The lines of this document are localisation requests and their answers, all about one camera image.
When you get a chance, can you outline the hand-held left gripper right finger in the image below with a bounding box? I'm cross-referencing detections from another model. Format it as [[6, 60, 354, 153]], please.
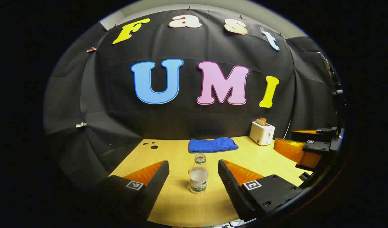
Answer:
[[217, 159, 305, 222]]

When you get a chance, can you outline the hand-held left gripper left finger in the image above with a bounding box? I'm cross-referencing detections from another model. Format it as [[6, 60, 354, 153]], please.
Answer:
[[94, 160, 170, 222]]

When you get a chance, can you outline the clear plastic water bottle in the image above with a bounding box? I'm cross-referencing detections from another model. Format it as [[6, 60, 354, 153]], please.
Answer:
[[189, 154, 209, 194]]

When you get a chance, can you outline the blue folded towel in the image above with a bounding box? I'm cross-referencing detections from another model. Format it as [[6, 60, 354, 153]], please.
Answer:
[[188, 137, 239, 154]]

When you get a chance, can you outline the white toaster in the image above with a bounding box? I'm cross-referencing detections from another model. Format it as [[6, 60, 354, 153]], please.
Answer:
[[249, 120, 276, 146]]

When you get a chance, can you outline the black backdrop cloth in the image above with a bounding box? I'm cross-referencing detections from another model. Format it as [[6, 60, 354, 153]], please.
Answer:
[[43, 8, 340, 190]]

